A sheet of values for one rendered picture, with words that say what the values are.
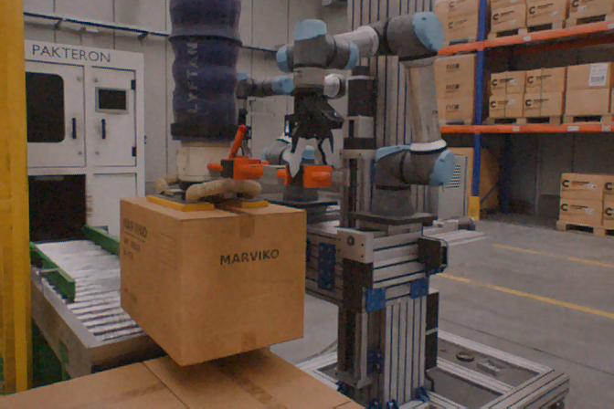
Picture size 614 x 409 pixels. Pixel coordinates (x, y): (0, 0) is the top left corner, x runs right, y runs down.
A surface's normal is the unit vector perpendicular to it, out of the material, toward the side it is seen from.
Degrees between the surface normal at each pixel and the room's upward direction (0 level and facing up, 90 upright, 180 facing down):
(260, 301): 90
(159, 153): 90
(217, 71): 72
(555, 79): 90
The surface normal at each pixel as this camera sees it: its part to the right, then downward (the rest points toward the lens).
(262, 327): 0.56, 0.07
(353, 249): -0.77, 0.04
